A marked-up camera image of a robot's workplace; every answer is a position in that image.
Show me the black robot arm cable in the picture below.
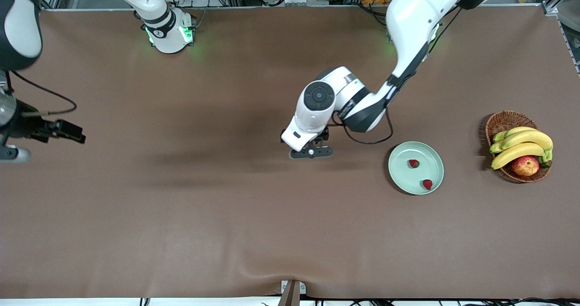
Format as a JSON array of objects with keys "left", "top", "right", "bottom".
[
  {"left": 333, "top": 7, "right": 463, "bottom": 145},
  {"left": 5, "top": 70, "right": 77, "bottom": 116}
]

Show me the pale green round plate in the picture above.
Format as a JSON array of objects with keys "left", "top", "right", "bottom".
[{"left": 388, "top": 141, "right": 445, "bottom": 195}]

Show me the yellow banana bunch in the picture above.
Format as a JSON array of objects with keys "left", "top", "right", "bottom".
[{"left": 489, "top": 126, "right": 554, "bottom": 170}]

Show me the red yellow apple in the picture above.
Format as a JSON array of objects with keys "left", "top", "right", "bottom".
[{"left": 511, "top": 155, "right": 540, "bottom": 177}]

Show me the brown table cover cloth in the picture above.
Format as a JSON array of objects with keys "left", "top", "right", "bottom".
[{"left": 0, "top": 5, "right": 580, "bottom": 300}]

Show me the grey table edge bracket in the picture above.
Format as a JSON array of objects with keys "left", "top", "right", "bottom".
[{"left": 277, "top": 280, "right": 307, "bottom": 306}]

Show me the brown wicker basket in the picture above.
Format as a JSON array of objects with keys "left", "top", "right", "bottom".
[{"left": 485, "top": 111, "right": 552, "bottom": 183}]

